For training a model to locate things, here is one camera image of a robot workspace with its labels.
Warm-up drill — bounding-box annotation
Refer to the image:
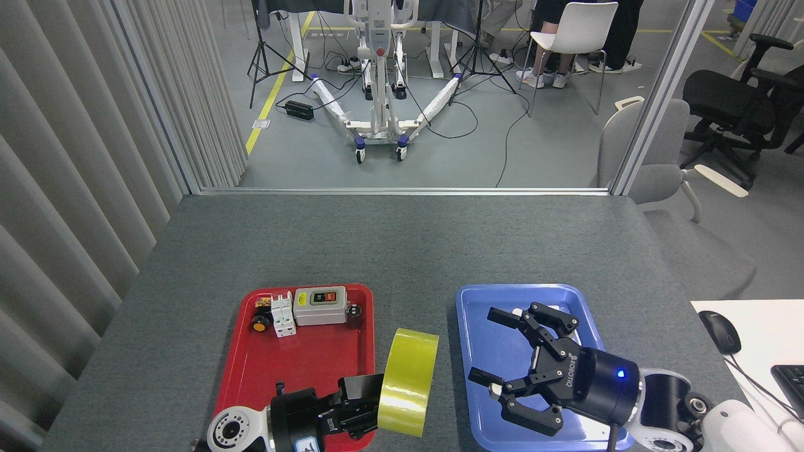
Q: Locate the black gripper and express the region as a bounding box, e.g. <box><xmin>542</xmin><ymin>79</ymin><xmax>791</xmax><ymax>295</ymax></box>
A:
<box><xmin>468</xmin><ymin>303</ymin><xmax>641</xmax><ymax>437</ymax></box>
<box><xmin>271</xmin><ymin>374</ymin><xmax>385</xmax><ymax>452</ymax></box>

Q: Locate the grey push button box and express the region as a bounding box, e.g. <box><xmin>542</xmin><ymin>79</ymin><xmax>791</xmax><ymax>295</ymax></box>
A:
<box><xmin>293</xmin><ymin>286</ymin><xmax>348</xmax><ymax>327</ymax></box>

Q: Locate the white circuit breaker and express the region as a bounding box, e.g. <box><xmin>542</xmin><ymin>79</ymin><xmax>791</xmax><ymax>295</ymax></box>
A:
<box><xmin>271</xmin><ymin>290</ymin><xmax>297</xmax><ymax>338</ymax></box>

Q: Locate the silver frame post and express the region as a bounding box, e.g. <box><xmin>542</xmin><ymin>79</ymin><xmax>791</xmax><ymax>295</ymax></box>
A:
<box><xmin>609</xmin><ymin>0</ymin><xmax>717</xmax><ymax>196</ymax></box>

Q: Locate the grey office chair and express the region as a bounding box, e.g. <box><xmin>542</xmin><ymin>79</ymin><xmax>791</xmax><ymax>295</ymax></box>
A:
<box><xmin>589</xmin><ymin>96</ymin><xmax>758</xmax><ymax>301</ymax></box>

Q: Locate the yellow tape roll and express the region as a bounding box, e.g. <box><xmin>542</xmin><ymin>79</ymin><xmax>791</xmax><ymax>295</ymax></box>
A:
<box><xmin>378</xmin><ymin>328</ymin><xmax>440</xmax><ymax>438</ymax></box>

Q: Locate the blue plastic tray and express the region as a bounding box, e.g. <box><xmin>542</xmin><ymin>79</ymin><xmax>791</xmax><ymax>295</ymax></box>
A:
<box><xmin>455</xmin><ymin>284</ymin><xmax>635</xmax><ymax>452</ymax></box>

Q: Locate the yellow push button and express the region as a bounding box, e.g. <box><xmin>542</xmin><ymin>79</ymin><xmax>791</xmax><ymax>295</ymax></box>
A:
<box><xmin>251</xmin><ymin>298</ymin><xmax>273</xmax><ymax>333</ymax></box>

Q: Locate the black tripod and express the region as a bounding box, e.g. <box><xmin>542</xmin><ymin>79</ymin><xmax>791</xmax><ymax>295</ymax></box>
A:
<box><xmin>247</xmin><ymin>0</ymin><xmax>312</xmax><ymax>109</ymax></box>
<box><xmin>447</xmin><ymin>0</ymin><xmax>519</xmax><ymax>107</ymax></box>

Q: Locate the person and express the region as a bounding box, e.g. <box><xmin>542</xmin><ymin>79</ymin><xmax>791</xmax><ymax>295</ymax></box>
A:
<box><xmin>481</xmin><ymin>0</ymin><xmax>523</xmax><ymax>67</ymax></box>
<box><xmin>587</xmin><ymin>0</ymin><xmax>644</xmax><ymax>75</ymax></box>
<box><xmin>515</xmin><ymin>0</ymin><xmax>575</xmax><ymax>89</ymax></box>

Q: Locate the black keyboard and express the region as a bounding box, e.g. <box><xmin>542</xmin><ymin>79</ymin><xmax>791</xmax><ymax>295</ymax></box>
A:
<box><xmin>770</xmin><ymin>365</ymin><xmax>804</xmax><ymax>421</ymax></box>

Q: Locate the white plastic chair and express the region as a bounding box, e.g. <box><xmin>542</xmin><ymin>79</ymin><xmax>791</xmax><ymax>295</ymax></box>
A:
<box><xmin>526</xmin><ymin>1</ymin><xmax>619</xmax><ymax>118</ymax></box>

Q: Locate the red plastic tray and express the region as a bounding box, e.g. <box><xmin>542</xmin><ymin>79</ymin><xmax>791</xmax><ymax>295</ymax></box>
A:
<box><xmin>212</xmin><ymin>283</ymin><xmax>376</xmax><ymax>452</ymax></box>

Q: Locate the black computer mouse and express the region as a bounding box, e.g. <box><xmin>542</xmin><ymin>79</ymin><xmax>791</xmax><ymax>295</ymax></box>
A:
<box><xmin>698</xmin><ymin>310</ymin><xmax>742</xmax><ymax>355</ymax></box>

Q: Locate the white desk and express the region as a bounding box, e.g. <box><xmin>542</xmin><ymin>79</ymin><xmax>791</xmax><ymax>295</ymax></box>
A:
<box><xmin>691</xmin><ymin>299</ymin><xmax>804</xmax><ymax>428</ymax></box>

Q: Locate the silver frame rail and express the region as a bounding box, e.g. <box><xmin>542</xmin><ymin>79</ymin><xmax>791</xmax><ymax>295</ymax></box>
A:
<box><xmin>200</xmin><ymin>186</ymin><xmax>611</xmax><ymax>196</ymax></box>

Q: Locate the white stand on wheels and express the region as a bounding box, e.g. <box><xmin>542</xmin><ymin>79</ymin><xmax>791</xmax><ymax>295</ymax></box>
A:
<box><xmin>310</xmin><ymin>0</ymin><xmax>462</xmax><ymax>165</ymax></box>

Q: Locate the black office chair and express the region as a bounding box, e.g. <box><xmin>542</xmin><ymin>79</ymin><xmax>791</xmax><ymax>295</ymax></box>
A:
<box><xmin>682</xmin><ymin>33</ymin><xmax>804</xmax><ymax>189</ymax></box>

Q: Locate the blue bin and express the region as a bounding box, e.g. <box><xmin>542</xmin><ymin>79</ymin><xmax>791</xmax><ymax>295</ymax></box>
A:
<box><xmin>732</xmin><ymin>0</ymin><xmax>761</xmax><ymax>26</ymax></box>

